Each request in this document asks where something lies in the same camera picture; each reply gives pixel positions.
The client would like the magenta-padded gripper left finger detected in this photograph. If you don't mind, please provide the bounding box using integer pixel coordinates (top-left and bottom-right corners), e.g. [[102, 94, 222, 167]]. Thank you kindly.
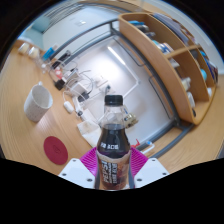
[[58, 146, 100, 190]]

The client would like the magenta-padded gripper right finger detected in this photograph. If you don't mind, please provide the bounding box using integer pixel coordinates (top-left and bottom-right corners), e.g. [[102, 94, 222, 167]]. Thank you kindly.
[[128, 146, 170, 190]]

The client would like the dark cola plastic bottle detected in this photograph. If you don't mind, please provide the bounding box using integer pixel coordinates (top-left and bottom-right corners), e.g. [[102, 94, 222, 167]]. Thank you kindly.
[[95, 94, 132, 191]]

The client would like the flat round red coaster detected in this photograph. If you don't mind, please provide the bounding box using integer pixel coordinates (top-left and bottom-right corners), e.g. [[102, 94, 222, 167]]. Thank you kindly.
[[43, 135, 69, 166]]

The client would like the white power strip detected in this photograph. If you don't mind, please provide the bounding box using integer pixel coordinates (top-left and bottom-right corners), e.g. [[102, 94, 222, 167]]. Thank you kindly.
[[73, 99, 85, 117]]

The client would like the white computer mouse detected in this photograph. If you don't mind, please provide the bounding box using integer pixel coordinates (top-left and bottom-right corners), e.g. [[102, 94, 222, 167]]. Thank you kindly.
[[63, 100, 75, 114]]

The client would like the white speckled mug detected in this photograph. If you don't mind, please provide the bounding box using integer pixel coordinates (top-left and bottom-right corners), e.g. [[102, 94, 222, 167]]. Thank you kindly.
[[23, 81, 54, 123]]

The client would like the small black cube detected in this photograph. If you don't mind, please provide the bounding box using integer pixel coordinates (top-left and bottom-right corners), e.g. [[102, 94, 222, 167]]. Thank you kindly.
[[54, 78, 67, 91]]

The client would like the wooden shelf unit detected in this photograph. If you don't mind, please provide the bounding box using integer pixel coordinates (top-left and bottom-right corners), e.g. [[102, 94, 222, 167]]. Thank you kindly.
[[118, 12, 219, 126]]

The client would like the black electric shaver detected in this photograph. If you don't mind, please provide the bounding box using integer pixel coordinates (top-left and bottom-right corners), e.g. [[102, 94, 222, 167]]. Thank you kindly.
[[58, 49, 73, 63]]

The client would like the white desk lamp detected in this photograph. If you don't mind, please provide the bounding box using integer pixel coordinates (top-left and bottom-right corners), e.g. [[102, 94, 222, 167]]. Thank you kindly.
[[106, 45, 140, 101]]

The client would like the blue tube bottle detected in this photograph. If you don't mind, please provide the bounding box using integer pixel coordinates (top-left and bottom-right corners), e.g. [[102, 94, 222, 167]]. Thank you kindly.
[[41, 46, 58, 62]]

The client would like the teal cushion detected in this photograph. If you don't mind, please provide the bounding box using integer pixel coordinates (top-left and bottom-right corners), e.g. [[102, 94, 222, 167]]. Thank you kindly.
[[24, 14, 51, 51]]

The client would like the grey metal desk frame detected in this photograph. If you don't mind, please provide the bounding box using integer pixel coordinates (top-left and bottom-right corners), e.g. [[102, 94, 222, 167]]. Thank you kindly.
[[49, 18, 196, 159]]

